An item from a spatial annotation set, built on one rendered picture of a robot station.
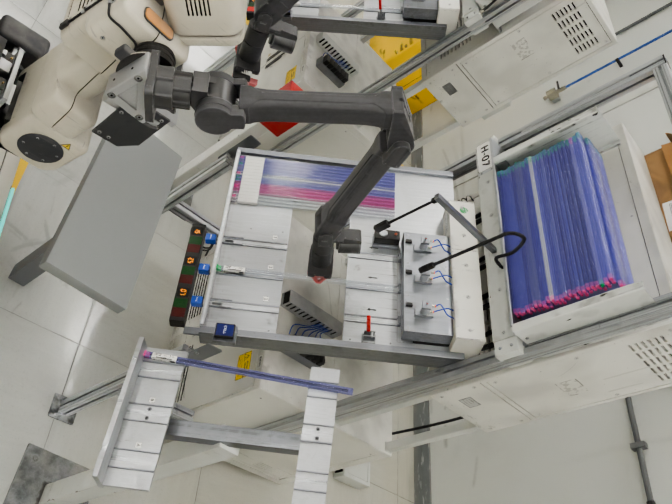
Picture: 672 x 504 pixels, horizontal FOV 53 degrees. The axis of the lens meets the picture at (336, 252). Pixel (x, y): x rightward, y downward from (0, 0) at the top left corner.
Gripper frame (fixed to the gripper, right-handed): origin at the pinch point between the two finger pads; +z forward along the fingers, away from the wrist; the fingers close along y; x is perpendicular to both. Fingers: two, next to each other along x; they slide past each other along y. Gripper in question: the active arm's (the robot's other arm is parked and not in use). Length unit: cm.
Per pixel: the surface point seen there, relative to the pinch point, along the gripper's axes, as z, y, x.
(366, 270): 1.2, 5.8, -13.6
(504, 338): -12, -20, -48
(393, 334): 1.2, -14.7, -22.0
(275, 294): 1.0, -6.2, 11.5
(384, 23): -3, 124, -15
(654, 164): -19, 43, -98
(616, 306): -34, -22, -68
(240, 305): 1.0, -11.1, 20.5
